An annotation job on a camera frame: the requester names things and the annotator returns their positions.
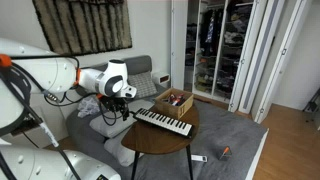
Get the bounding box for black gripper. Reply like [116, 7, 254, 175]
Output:
[99, 96, 131, 122]

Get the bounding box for black white keyboard melodica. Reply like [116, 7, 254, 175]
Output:
[133, 107, 195, 139]

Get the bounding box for light grey pillow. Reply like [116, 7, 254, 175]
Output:
[103, 128, 145, 168]
[88, 109, 136, 140]

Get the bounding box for grey checked pillow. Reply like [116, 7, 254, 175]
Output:
[127, 71, 159, 100]

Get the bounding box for round wooden table black legs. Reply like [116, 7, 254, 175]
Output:
[120, 99, 200, 180]

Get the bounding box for red black items in box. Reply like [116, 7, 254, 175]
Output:
[167, 93, 186, 107]

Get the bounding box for grey upholstered headboard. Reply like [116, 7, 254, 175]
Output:
[81, 55, 154, 82]

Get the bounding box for brown cardboard box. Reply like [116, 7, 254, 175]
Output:
[154, 87, 195, 120]

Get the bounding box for white remote control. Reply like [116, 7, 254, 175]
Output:
[190, 154, 208, 164]

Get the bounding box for white wardrobe door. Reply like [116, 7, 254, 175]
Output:
[170, 0, 190, 91]

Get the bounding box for small dark wedge object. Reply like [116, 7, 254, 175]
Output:
[218, 146, 232, 162]

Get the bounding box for open wardrobe with clothes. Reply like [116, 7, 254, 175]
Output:
[184, 0, 255, 102]

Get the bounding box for white folding door panel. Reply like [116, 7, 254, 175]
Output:
[227, 0, 288, 115]
[254, 0, 315, 125]

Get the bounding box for black stand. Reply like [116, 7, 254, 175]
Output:
[302, 87, 320, 132]

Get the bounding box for thin black cable loop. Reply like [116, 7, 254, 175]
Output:
[43, 54, 132, 127]

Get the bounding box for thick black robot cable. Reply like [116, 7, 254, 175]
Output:
[0, 62, 83, 180]

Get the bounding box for brown striped wall rug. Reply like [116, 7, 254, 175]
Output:
[32, 0, 133, 56]

